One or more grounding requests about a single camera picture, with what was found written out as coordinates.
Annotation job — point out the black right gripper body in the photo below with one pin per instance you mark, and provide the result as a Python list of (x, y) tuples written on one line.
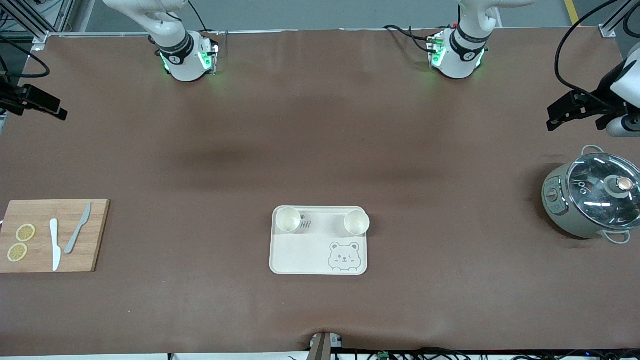
[(7, 96)]

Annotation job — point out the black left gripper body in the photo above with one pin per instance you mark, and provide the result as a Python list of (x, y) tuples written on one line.
[(603, 95)]

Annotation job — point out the white IKEA cup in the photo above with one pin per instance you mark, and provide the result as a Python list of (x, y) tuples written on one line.
[(356, 223), (288, 220)]

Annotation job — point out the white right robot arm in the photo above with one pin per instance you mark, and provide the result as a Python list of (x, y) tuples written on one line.
[(175, 47)]

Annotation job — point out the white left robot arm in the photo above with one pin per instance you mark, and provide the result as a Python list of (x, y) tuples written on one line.
[(462, 55)]

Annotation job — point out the glass pot lid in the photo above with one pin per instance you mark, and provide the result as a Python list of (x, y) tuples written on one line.
[(595, 192)]

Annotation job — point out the grey-green electric cooking pot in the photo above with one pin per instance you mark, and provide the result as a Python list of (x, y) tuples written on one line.
[(560, 200)]

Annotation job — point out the wooden cutting board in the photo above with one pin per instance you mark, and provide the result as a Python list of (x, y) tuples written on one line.
[(40, 210)]

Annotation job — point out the grey plastic knife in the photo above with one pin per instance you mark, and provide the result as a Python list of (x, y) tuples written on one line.
[(76, 232)]

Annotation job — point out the yellow lemon slice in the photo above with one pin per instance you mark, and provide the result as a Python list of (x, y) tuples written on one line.
[(17, 252), (25, 232)]

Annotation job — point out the white plastic knife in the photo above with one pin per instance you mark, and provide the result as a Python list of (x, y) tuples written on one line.
[(55, 245)]

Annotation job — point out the brown table mat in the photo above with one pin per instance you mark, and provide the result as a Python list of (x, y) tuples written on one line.
[(320, 125)]

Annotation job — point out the cream bear print tray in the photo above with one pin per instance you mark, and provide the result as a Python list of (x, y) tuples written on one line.
[(305, 252)]

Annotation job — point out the aluminium frame profile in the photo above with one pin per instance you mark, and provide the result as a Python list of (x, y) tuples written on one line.
[(612, 25), (35, 20)]

